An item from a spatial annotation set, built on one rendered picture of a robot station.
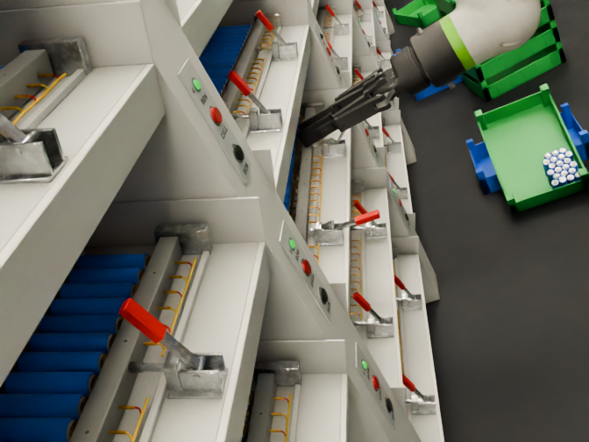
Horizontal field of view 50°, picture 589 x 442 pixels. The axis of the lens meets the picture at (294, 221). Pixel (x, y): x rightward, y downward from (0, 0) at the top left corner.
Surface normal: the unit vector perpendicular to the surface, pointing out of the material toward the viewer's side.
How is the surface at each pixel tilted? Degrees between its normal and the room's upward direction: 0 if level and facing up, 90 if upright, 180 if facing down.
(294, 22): 90
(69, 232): 111
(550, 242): 0
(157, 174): 90
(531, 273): 0
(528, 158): 28
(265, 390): 21
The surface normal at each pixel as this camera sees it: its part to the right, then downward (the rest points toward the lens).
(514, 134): -0.43, -0.42
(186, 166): -0.08, 0.55
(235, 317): -0.09, -0.83
